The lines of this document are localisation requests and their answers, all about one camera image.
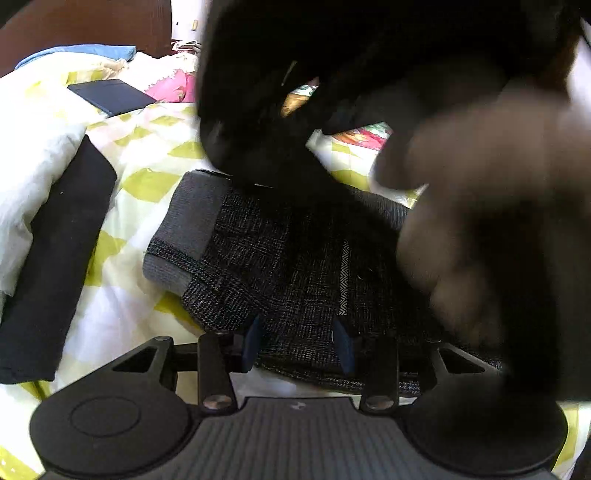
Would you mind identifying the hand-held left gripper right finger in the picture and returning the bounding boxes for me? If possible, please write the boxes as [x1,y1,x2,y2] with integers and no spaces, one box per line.
[332,318,509,414]

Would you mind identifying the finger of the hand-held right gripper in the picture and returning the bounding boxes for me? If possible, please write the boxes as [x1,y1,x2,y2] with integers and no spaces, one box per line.
[259,148,403,260]

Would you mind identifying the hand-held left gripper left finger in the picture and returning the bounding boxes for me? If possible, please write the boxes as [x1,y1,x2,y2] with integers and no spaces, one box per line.
[111,316,267,412]

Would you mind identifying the dark grey plaid pants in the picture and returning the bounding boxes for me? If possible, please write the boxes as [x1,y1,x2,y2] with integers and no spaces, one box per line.
[142,169,509,396]

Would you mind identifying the person's right hand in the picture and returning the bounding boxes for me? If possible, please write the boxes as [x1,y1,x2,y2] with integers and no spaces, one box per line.
[373,82,591,352]

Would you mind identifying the pink cream quilt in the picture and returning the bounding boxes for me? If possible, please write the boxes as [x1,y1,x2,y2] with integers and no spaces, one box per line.
[92,50,200,104]

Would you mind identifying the yellow green checked blanket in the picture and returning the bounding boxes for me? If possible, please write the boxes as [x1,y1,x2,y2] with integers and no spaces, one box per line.
[0,50,591,480]

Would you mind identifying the black folded cloth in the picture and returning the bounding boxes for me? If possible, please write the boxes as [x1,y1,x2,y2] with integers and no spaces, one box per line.
[0,135,119,385]

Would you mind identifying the white pillow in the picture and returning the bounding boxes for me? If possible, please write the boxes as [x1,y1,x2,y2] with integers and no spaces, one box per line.
[0,88,89,301]

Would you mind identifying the blue pillow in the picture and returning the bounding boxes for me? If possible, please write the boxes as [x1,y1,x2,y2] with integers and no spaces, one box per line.
[14,44,137,71]

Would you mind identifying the dark wooden headboard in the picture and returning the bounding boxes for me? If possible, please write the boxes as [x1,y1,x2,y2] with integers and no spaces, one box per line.
[0,0,172,77]

